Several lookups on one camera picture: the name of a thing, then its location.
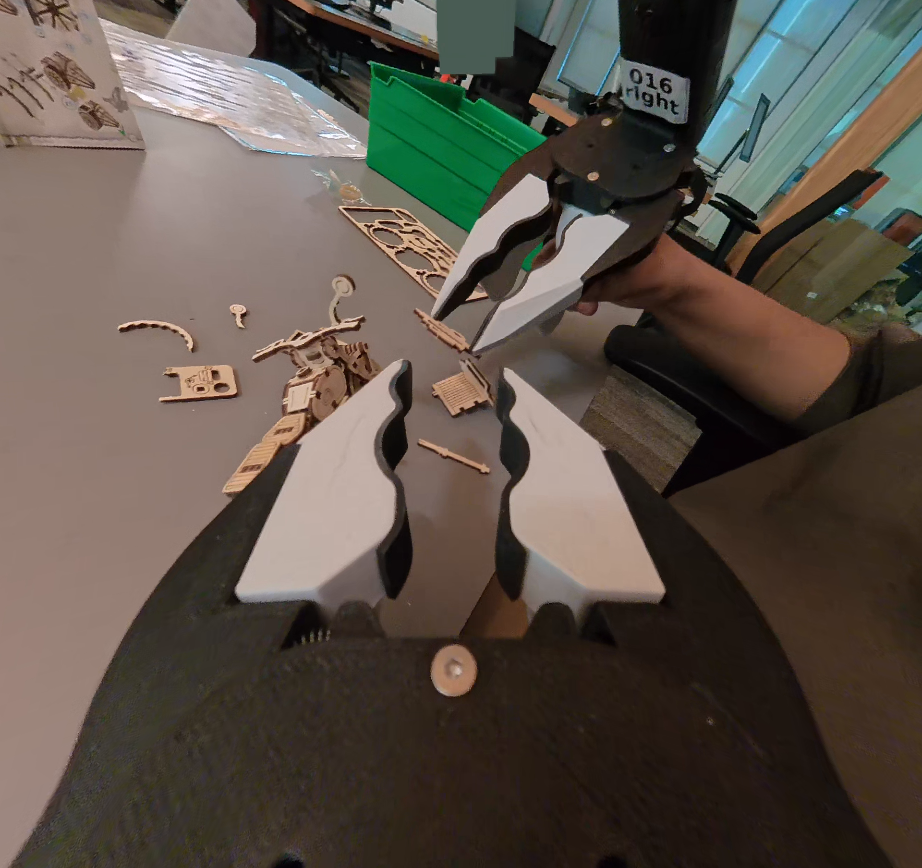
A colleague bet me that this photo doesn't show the wooden cutout sheet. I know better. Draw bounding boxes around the wooden cutout sheet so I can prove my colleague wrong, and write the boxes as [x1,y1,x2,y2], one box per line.
[339,205,462,300]

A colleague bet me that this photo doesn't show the rectangular wooden plate piece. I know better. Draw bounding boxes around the rectangular wooden plate piece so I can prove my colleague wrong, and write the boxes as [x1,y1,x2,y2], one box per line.
[158,364,238,404]

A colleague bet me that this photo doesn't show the large clear plastic bag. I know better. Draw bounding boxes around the large clear plastic bag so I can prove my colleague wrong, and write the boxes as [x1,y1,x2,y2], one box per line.
[101,18,370,160]

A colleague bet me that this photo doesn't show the wooden beam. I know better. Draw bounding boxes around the wooden beam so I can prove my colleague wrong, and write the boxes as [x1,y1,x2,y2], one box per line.
[728,54,922,267]

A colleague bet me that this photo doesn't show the white board panel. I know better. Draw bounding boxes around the white board panel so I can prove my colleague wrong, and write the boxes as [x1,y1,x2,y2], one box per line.
[166,0,256,58]

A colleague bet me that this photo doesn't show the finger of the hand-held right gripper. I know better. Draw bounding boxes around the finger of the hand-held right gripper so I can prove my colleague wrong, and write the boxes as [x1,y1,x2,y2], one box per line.
[430,173,570,321]
[468,205,633,357]

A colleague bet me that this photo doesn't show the background office desk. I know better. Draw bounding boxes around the background office desk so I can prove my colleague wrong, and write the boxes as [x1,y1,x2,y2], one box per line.
[202,0,577,127]

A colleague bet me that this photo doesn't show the thin wooden stick piece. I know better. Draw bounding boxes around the thin wooden stick piece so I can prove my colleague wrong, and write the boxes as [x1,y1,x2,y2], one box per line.
[416,439,492,476]

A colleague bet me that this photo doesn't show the black office chair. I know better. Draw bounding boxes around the black office chair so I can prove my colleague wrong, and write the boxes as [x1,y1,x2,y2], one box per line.
[604,168,887,498]

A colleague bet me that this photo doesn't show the green plastic bin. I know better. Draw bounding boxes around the green plastic bin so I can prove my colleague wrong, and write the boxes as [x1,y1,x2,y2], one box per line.
[366,61,548,233]

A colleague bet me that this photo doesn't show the person's right forearm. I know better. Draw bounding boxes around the person's right forearm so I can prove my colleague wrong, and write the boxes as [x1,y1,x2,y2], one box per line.
[648,245,854,422]

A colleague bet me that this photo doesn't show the curved toothed wooden piece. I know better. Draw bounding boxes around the curved toothed wooden piece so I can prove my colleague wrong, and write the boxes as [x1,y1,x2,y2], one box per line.
[117,319,197,354]

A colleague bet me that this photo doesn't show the small clear plastic bag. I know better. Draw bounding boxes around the small clear plastic bag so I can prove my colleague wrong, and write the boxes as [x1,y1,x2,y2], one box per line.
[311,168,368,206]

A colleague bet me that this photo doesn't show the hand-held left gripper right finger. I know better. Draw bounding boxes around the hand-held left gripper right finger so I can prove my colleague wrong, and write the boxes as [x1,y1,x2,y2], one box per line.
[494,368,668,614]

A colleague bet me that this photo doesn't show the pile of wooden model parts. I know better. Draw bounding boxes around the pile of wooden model parts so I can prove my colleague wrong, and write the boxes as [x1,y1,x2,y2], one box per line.
[222,276,383,498]

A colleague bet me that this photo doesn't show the cardboard boxes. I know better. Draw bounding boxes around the cardboard boxes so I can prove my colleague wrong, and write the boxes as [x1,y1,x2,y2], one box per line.
[749,218,916,325]

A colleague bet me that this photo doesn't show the printed instruction booklet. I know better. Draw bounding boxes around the printed instruction booklet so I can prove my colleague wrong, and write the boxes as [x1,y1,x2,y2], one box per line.
[0,0,146,150]

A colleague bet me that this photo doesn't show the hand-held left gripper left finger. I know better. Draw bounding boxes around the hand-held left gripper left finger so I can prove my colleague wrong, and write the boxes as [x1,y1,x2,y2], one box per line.
[235,359,414,608]

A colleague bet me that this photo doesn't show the grey desk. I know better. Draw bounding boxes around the grey desk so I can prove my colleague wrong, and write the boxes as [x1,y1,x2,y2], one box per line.
[0,18,645,868]

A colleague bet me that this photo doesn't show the person's right hand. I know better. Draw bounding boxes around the person's right hand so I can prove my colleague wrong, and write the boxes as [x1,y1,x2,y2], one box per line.
[536,230,696,318]

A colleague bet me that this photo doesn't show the wooden grille piece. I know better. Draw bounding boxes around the wooden grille piece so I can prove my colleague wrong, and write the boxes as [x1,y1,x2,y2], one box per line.
[431,358,498,418]

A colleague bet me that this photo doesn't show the black computer monitor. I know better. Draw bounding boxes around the black computer monitor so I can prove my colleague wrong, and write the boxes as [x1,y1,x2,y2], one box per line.
[740,93,772,163]

